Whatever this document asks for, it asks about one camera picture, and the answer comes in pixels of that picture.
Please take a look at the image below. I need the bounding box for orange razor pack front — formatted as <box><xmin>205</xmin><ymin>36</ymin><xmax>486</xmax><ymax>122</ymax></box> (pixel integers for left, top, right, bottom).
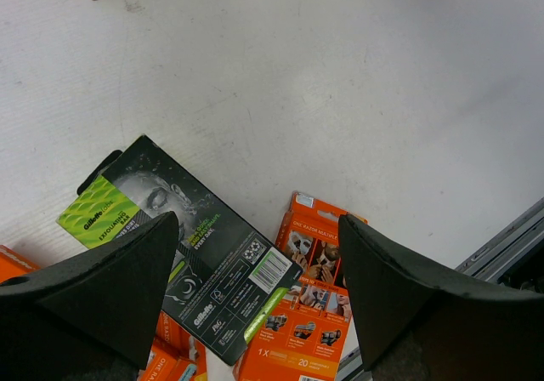
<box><xmin>233</xmin><ymin>192</ymin><xmax>352</xmax><ymax>380</ymax></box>

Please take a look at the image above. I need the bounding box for orange razor pack top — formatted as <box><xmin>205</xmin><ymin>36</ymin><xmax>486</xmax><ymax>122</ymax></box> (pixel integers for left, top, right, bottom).
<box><xmin>0</xmin><ymin>245</ymin><xmax>40</xmax><ymax>282</ymax></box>

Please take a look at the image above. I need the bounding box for orange razor pack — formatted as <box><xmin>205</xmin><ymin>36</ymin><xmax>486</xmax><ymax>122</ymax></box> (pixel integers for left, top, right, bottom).
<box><xmin>0</xmin><ymin>245</ymin><xmax>40</xmax><ymax>282</ymax></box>
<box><xmin>233</xmin><ymin>192</ymin><xmax>352</xmax><ymax>380</ymax></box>
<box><xmin>137</xmin><ymin>311</ymin><xmax>207</xmax><ymax>381</ymax></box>

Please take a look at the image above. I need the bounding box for orange razor pack left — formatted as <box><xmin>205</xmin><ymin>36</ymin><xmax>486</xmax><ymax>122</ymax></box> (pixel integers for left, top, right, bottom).
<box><xmin>137</xmin><ymin>311</ymin><xmax>207</xmax><ymax>381</ymax></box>

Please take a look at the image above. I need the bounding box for black green Gillette box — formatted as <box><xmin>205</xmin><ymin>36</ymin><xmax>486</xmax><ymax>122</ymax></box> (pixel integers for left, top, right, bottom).
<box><xmin>58</xmin><ymin>136</ymin><xmax>302</xmax><ymax>366</ymax></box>

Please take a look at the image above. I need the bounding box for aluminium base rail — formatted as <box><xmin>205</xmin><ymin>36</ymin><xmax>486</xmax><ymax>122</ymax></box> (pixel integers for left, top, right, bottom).
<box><xmin>335</xmin><ymin>196</ymin><xmax>544</xmax><ymax>381</ymax></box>

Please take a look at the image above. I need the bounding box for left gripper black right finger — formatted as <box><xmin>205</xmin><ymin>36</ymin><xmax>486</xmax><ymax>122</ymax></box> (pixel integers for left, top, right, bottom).
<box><xmin>337</xmin><ymin>213</ymin><xmax>544</xmax><ymax>381</ymax></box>

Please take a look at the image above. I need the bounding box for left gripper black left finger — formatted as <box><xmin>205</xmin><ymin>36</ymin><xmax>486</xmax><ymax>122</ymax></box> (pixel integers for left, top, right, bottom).
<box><xmin>1</xmin><ymin>212</ymin><xmax>178</xmax><ymax>380</ymax></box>

